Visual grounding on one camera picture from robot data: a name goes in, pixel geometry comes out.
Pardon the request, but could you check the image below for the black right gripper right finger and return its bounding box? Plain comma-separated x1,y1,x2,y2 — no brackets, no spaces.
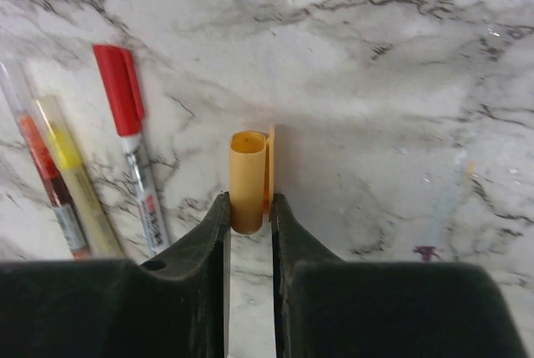
271,194,527,357

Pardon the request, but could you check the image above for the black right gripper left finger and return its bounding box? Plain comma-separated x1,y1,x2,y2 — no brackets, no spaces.
1,194,230,357

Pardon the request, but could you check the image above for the yellow highlighter pen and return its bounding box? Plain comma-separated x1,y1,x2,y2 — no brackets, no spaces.
34,95,125,258

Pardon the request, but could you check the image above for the orange-yellow marker cap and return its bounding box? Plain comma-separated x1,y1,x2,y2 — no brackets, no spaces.
229,128,275,234

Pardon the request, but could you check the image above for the red orange-ended pen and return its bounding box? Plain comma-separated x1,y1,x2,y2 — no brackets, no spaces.
1,61,91,260

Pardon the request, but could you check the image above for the white red-tipped pen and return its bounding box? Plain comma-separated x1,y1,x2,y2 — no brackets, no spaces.
92,43,171,257

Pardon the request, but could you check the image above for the red pen cap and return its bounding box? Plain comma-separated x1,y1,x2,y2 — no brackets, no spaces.
93,44,144,137

